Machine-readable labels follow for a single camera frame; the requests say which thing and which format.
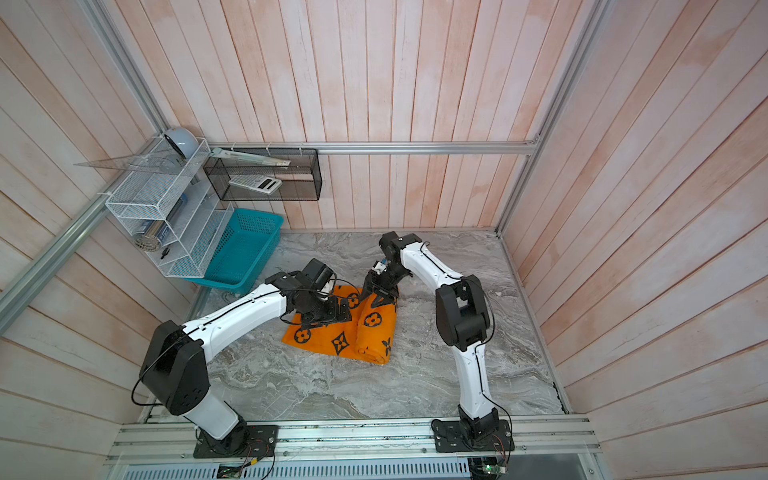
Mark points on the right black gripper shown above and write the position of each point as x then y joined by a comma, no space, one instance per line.
373,282

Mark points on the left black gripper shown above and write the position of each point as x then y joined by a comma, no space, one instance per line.
333,315

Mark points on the orange patterned pillowcase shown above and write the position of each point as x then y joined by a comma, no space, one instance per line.
368,336

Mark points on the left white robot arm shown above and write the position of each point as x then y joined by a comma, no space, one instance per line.
175,365

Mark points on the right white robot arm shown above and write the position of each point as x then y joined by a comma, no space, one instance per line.
462,314

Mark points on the teal plastic basket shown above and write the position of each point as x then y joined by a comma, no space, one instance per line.
247,243

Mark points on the white calculator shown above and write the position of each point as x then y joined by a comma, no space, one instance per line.
256,182

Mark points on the long ruler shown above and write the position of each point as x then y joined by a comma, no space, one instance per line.
253,159

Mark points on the clear triangle ruler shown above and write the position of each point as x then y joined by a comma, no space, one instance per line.
162,162

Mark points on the white round speaker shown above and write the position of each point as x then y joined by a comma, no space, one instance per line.
182,141

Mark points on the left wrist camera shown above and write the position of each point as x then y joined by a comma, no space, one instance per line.
317,276

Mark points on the black wire basket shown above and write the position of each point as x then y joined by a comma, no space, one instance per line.
301,181

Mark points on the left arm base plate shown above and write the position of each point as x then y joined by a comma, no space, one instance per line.
257,441

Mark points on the white wire mesh shelf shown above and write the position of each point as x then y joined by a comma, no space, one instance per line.
195,216

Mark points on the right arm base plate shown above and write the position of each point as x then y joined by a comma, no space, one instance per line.
459,437

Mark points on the aluminium wall rail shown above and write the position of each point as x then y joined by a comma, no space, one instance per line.
394,148

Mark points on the circuit board with wires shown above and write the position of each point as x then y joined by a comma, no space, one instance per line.
486,468

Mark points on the aluminium front rail frame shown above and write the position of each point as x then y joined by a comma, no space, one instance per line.
545,447

